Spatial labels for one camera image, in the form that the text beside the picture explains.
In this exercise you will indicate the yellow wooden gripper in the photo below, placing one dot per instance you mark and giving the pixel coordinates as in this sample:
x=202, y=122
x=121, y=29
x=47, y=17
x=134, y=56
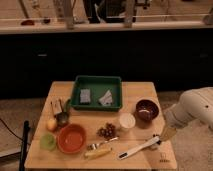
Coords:
x=167, y=133

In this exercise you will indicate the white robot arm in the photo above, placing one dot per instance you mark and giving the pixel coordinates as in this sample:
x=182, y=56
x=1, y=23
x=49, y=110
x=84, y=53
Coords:
x=193, y=104

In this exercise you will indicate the dark maroon bowl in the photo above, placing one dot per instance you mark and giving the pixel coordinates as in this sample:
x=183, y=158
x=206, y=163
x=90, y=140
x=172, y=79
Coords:
x=146, y=110

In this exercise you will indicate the red bowl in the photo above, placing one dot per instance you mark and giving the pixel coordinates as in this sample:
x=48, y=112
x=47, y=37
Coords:
x=71, y=139

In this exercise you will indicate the white round cup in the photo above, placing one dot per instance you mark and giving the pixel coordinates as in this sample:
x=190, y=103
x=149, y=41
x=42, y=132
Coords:
x=126, y=121

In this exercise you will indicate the bunch of red grapes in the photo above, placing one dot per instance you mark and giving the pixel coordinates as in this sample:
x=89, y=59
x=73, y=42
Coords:
x=108, y=131

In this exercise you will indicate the folded grey cloth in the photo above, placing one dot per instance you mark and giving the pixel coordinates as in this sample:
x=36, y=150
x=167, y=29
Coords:
x=106, y=99

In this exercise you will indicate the silver fork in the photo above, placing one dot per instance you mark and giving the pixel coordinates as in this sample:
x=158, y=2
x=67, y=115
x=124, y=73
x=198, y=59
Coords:
x=97, y=145

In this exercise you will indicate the yellow banana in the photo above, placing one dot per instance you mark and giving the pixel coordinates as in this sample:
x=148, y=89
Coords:
x=97, y=153

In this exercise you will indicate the green plastic tray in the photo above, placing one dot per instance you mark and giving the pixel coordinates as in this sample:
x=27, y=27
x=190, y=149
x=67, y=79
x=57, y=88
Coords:
x=98, y=86

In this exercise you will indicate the grey sponge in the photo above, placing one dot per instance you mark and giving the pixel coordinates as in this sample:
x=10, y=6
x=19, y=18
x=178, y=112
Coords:
x=85, y=96

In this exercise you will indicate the small metal pot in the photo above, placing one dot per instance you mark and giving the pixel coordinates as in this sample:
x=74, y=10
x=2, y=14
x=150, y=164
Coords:
x=60, y=112

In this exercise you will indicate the yellow lemon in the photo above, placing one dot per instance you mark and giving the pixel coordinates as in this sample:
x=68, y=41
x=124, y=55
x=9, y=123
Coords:
x=51, y=124

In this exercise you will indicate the small green cup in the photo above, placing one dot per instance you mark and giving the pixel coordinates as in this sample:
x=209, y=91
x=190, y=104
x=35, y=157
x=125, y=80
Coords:
x=48, y=142

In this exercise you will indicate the black chair frame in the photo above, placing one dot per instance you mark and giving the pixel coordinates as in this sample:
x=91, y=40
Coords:
x=24, y=145

